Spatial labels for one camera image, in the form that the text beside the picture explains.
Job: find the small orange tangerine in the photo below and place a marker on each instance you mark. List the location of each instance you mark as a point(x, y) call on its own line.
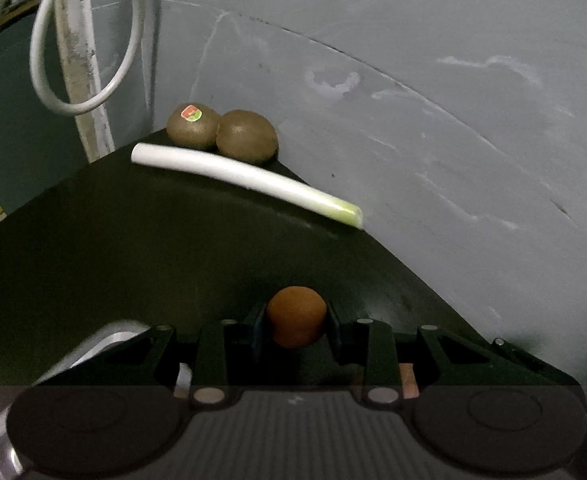
point(296, 313)

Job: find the white leek stalk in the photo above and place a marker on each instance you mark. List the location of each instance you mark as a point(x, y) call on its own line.
point(250, 177)

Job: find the brown kiwi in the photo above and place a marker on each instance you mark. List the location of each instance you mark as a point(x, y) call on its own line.
point(246, 136)

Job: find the kiwi with sticker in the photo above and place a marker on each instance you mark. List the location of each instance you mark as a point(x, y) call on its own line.
point(193, 125)

